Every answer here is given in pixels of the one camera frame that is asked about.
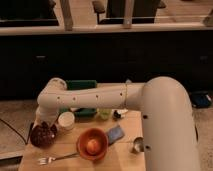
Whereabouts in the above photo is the dark red grape bunch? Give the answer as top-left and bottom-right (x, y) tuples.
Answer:
(31, 122), (57, 142)

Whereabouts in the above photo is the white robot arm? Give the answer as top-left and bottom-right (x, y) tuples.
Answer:
(37, 76), (201, 171)

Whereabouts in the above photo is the metal cup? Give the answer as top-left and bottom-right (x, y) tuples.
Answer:
(132, 137), (144, 154)

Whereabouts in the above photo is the white cup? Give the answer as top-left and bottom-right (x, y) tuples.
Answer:
(58, 112), (75, 130)

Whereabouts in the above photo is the black cable left floor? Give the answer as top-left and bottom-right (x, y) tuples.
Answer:
(0, 118), (35, 146)

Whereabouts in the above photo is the purple bowl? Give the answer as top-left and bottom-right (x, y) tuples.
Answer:
(30, 122), (57, 148)

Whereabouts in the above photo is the green plastic tray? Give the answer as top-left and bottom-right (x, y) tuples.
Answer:
(60, 80), (97, 117)

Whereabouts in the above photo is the orange fruit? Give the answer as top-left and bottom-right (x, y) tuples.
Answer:
(86, 139), (101, 155)

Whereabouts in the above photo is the blue sponge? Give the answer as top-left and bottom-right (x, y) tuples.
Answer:
(106, 125), (125, 145)

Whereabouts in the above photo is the small green cup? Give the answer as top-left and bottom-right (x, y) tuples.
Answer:
(99, 109), (112, 120)

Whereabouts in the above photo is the orange bowl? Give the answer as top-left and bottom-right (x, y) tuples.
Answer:
(76, 128), (108, 161)

